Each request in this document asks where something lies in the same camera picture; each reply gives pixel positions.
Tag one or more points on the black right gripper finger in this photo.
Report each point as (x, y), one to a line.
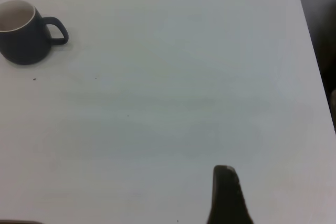
(227, 200)

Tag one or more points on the dark grey ceramic mug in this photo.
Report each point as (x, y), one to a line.
(23, 48)

